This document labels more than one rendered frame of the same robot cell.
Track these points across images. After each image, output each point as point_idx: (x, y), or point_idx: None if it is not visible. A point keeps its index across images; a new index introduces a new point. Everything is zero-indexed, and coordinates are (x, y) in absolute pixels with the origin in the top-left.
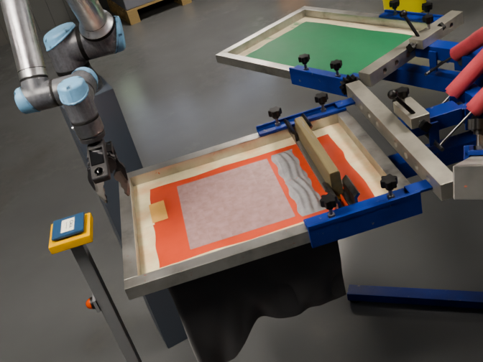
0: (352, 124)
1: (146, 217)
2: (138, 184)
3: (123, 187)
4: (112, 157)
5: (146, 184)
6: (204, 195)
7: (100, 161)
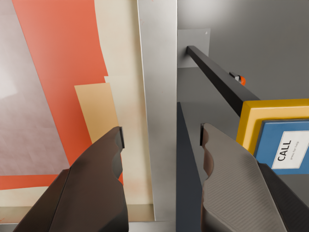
0: None
1: (126, 111)
2: (145, 205)
3: (107, 146)
4: None
5: (131, 200)
6: (6, 128)
7: None
